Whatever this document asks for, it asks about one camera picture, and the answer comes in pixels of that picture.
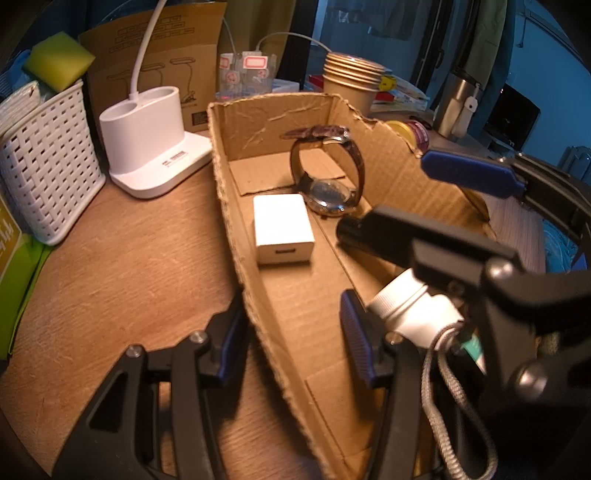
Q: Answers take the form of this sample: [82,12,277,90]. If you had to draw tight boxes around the stainless steel tumbler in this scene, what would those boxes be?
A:
[434,68,483,139]

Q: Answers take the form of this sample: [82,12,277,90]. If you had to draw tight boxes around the blue white packet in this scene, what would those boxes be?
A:
[0,48,33,91]

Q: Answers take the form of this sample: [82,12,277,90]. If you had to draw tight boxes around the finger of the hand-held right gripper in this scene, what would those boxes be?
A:
[421,149,591,241]
[362,207,561,407]

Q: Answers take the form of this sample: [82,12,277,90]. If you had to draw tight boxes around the white desk lamp base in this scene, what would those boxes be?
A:
[99,0,214,200]

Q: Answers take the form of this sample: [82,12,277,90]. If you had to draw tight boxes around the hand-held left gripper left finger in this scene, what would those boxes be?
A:
[53,295,250,480]

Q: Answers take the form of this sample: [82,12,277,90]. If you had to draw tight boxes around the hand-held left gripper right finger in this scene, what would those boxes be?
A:
[339,290,439,480]

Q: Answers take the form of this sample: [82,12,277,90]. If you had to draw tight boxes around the white charger adapter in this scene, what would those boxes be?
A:
[253,194,316,267]

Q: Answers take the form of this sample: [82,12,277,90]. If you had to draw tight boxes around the yellow-green hanging cloth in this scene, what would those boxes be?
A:
[465,0,509,89]

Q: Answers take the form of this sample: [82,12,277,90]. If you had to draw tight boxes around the clear containers with red labels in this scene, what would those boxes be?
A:
[218,52,278,100]

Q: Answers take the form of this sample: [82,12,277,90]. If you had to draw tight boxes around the white paper tag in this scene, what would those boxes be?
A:
[454,87,477,137]

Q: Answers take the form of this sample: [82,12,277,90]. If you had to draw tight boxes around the brown lamp packaging carton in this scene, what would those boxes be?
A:
[78,2,228,137]

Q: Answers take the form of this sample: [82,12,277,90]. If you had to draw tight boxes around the black cylindrical tube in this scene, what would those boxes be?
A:
[336,217,384,259]

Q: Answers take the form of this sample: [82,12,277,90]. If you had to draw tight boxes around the torn brown cardboard box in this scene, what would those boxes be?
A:
[207,91,500,480]

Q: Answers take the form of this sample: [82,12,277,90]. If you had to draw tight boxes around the dark strap wristwatch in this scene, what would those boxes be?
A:
[281,126,366,219]

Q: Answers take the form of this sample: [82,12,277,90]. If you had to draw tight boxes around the black screen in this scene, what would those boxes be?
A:
[484,83,541,151]

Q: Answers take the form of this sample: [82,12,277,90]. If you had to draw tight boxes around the white cable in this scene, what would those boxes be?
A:
[222,18,334,62]

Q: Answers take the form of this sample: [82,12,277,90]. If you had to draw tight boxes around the grey lanyard cord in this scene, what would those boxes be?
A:
[422,322,498,480]

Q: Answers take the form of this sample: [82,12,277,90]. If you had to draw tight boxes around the stack of brown paper cups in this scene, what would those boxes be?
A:
[322,52,387,117]

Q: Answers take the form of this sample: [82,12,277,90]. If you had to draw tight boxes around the olive curtain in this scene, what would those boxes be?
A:
[249,0,320,84]

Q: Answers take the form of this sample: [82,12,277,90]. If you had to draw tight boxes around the white lattice plastic basket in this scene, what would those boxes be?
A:
[0,79,106,246]

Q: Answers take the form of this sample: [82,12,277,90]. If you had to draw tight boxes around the green printed box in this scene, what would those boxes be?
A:
[0,194,48,361]

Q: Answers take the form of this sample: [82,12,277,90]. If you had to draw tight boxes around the white medicine packets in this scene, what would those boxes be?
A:
[392,76,435,110]

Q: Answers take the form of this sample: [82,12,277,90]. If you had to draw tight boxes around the yellow-green sponge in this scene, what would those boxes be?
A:
[23,31,96,93]

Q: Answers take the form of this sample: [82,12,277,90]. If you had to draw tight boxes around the tape rolls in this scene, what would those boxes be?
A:
[385,121,433,154]

